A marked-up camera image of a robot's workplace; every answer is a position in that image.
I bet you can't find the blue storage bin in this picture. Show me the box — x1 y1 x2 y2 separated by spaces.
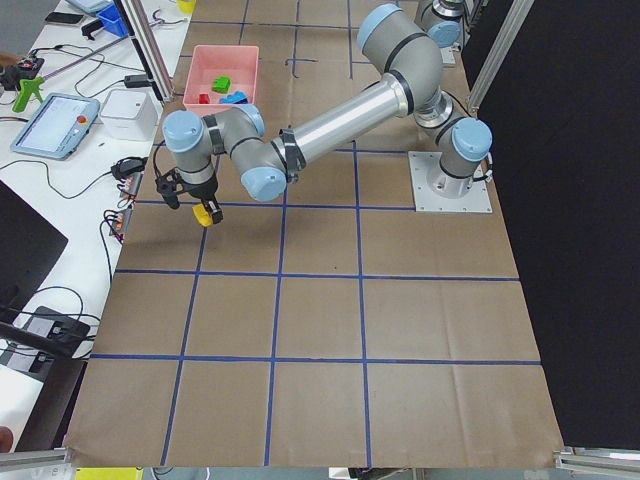
97 4 129 38

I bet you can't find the metal reacher grabber tool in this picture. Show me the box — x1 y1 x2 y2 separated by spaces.
12 9 191 113

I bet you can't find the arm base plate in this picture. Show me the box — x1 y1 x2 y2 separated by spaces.
408 151 493 214

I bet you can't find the teach pendant tablet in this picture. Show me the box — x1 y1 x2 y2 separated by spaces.
10 93 101 160

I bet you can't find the blue toy block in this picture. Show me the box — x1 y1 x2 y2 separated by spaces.
219 90 249 105

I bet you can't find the green toy block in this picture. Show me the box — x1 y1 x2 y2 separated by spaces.
211 76 232 94

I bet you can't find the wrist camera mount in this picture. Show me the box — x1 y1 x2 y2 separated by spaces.
155 169 180 210

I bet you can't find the pink plastic box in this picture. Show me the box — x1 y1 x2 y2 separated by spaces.
183 45 259 116

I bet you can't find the black power adapter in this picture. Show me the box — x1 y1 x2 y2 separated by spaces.
123 74 152 89

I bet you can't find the aluminium frame post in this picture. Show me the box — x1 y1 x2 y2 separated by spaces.
114 0 174 103

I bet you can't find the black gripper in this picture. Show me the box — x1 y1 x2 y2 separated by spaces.
187 177 224 225

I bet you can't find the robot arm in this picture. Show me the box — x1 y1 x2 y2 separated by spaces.
414 0 465 48
155 3 493 226

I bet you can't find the yellow toy block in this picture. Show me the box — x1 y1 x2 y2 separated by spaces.
192 204 214 228

